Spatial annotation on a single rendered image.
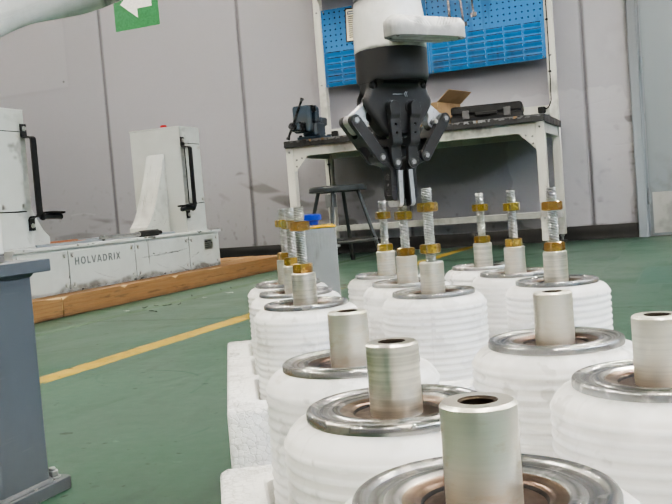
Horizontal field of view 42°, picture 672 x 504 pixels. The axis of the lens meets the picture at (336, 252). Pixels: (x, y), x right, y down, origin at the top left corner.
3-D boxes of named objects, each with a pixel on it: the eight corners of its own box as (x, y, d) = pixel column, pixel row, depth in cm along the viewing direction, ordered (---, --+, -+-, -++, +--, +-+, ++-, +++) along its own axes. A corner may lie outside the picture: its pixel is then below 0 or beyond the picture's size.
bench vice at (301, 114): (309, 143, 565) (306, 105, 564) (334, 140, 559) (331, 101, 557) (282, 141, 527) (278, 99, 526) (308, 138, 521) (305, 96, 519)
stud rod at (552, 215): (559, 268, 82) (553, 186, 81) (548, 268, 82) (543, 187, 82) (562, 267, 82) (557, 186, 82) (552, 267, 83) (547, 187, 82)
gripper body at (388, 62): (402, 52, 97) (409, 138, 97) (336, 51, 92) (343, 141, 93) (444, 38, 90) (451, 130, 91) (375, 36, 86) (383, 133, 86)
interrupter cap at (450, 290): (476, 299, 77) (475, 291, 77) (389, 304, 78) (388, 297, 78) (474, 290, 84) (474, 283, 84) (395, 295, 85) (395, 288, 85)
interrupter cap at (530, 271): (534, 271, 98) (533, 265, 98) (564, 276, 91) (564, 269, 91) (470, 278, 97) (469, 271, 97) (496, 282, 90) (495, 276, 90)
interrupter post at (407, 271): (404, 285, 94) (402, 254, 94) (424, 285, 93) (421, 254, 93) (392, 288, 92) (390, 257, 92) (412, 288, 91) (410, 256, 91)
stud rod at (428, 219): (436, 269, 81) (430, 187, 81) (438, 270, 80) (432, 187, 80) (425, 270, 81) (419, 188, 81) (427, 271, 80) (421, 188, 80)
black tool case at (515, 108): (457, 128, 554) (455, 112, 554) (525, 122, 544) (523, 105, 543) (451, 125, 521) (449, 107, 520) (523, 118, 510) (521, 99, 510)
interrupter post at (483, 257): (489, 270, 104) (487, 243, 104) (470, 271, 105) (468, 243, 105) (497, 268, 106) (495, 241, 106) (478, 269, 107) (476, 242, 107)
